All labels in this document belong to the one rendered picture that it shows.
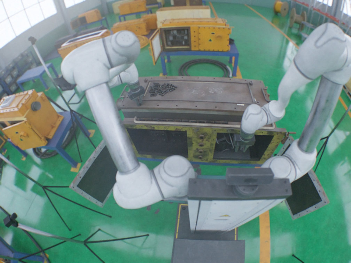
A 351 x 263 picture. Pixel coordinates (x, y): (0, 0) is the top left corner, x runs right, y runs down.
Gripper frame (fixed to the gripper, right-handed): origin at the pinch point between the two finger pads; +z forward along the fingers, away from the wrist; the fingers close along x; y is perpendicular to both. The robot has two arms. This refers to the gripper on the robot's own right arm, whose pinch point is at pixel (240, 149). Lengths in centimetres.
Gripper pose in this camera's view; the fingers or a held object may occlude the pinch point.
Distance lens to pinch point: 117.5
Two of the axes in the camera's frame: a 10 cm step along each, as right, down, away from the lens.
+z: 0.9, 6.2, 7.8
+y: -1.1, 7.8, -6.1
